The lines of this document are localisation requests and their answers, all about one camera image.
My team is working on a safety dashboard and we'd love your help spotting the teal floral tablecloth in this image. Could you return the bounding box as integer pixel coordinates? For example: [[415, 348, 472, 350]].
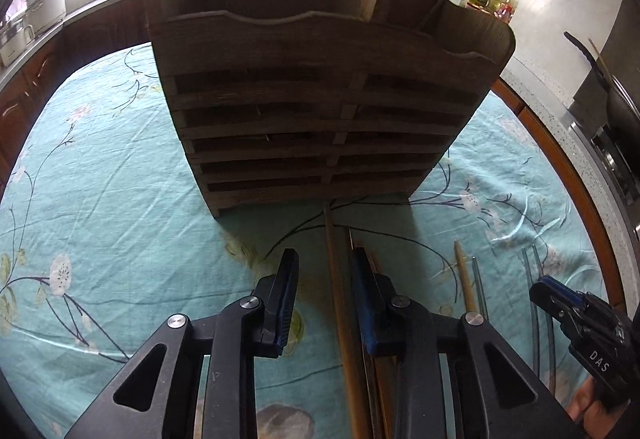
[[0, 41, 608, 439]]

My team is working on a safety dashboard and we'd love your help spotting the wooden cooking chopstick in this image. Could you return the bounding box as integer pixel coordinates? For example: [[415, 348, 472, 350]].
[[587, 38, 613, 84]]

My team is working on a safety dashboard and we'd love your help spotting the light wooden chopstick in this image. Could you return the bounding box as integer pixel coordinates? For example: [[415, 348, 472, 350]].
[[324, 203, 370, 439], [453, 240, 478, 315]]

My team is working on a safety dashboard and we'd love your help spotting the clear glass straw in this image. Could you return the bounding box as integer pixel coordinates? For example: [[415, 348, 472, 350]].
[[522, 246, 543, 372]]

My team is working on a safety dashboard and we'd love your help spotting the person's right hand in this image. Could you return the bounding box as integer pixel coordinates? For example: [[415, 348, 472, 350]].
[[570, 379, 636, 439]]

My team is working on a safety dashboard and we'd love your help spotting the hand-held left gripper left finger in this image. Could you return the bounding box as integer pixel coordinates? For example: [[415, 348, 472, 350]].
[[65, 248, 301, 439]]

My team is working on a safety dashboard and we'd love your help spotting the wooden utensil holder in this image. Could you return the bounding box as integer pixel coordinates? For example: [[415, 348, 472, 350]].
[[144, 0, 517, 220]]

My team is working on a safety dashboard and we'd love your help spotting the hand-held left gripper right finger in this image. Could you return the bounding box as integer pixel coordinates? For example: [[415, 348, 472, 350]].
[[350, 246, 586, 439]]

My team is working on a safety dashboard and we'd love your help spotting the small electric pot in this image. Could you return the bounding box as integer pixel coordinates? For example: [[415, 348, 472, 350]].
[[0, 14, 37, 67]]

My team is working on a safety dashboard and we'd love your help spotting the metal chopstick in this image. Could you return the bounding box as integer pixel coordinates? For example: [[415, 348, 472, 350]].
[[471, 256, 490, 315]]

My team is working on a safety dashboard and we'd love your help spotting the gas stove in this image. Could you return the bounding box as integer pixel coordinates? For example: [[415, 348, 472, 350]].
[[570, 114, 640, 204]]

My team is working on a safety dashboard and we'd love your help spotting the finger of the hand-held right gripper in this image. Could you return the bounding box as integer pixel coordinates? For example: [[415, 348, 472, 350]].
[[530, 276, 588, 320]]

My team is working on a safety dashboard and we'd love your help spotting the dark brown chopstick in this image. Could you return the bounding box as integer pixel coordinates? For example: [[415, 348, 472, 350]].
[[347, 226, 383, 439]]

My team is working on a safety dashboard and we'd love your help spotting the black wok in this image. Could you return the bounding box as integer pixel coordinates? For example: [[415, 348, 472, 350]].
[[564, 31, 640, 144]]

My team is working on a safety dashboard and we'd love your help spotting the white slow cooker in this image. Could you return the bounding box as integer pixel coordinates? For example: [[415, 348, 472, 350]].
[[24, 0, 67, 27]]

